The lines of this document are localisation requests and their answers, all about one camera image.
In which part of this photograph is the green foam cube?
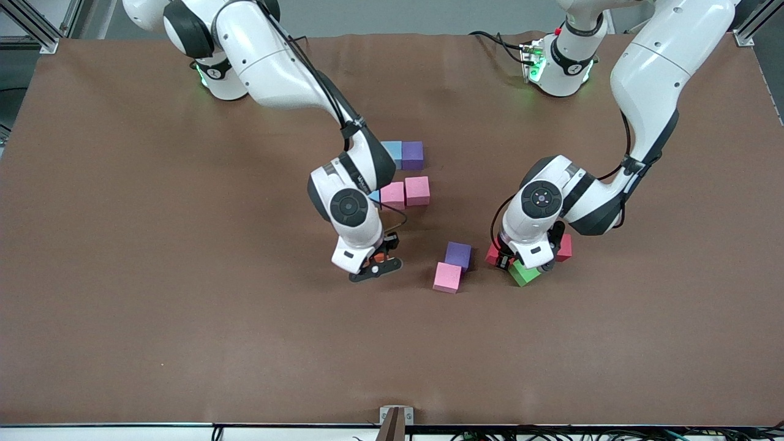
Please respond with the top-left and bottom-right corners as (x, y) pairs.
(508, 260), (543, 287)

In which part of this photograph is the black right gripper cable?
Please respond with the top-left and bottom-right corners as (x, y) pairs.
(269, 18), (409, 233)

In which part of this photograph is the black arm base cable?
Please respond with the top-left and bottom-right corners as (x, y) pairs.
(469, 31), (532, 65)

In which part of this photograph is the pink foam cube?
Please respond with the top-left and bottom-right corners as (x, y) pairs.
(404, 176), (431, 207)
(380, 181), (406, 210)
(433, 262), (463, 295)

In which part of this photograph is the aluminium frame post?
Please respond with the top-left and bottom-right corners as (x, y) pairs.
(0, 0), (86, 55)
(733, 0), (784, 47)

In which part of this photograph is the purple foam cube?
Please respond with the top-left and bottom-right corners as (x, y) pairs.
(444, 241), (473, 271)
(402, 141), (425, 172)

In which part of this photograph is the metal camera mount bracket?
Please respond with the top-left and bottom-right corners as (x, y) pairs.
(377, 406), (414, 441)

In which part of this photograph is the metal base connector box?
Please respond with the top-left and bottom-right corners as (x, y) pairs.
(521, 38), (547, 83)

